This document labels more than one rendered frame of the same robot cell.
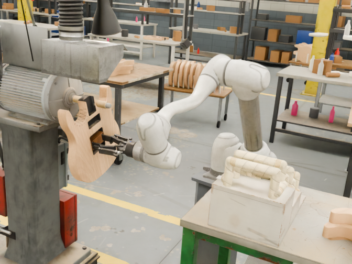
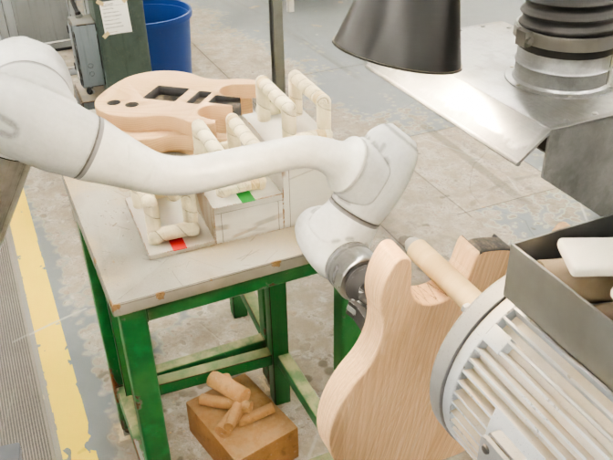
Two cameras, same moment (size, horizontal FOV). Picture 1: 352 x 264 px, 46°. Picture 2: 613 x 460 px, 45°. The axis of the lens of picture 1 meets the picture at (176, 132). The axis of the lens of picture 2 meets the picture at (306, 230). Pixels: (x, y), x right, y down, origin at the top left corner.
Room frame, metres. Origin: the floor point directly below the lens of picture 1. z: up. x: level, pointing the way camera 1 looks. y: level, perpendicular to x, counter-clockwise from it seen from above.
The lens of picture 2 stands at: (2.56, 0.76, 1.82)
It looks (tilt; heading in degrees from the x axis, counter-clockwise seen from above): 32 degrees down; 221
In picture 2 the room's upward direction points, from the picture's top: 1 degrees counter-clockwise
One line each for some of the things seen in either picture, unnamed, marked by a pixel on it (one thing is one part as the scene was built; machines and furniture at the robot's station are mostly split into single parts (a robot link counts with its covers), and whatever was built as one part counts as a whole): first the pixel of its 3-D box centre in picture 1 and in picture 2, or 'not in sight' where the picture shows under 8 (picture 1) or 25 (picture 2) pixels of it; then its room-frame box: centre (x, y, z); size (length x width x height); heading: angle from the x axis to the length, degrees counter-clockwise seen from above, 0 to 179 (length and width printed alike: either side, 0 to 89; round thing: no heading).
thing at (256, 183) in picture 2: not in sight; (242, 184); (1.57, -0.28, 1.04); 0.11 x 0.03 x 0.03; 154
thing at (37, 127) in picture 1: (29, 116); not in sight; (2.01, 0.74, 1.11); 0.36 x 0.24 x 0.04; 65
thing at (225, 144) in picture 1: (226, 151); not in sight; (2.35, -0.31, 0.87); 0.18 x 0.16 x 0.22; 59
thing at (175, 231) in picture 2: not in sight; (174, 231); (1.71, -0.35, 0.96); 0.11 x 0.03 x 0.03; 154
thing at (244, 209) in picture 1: (250, 207); (291, 163); (1.39, -0.30, 1.02); 0.27 x 0.15 x 0.17; 64
